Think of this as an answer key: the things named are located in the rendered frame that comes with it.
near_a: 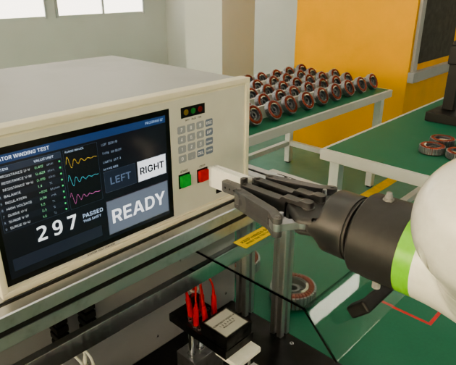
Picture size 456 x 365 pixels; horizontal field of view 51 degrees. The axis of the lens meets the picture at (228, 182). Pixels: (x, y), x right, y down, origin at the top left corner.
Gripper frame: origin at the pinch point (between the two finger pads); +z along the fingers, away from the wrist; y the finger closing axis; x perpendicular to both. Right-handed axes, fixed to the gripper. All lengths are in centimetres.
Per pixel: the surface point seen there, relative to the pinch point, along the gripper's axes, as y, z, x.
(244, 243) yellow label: 7.0, 3.4, -14.1
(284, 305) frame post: 21.8, 5.1, -35.5
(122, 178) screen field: -11.1, 9.3, 1.1
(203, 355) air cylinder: 2.5, 9.0, -38.3
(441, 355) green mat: 42, -21, -46
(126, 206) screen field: -11.0, 9.3, -3.0
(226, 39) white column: 282, 272, -23
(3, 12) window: 232, 637, -12
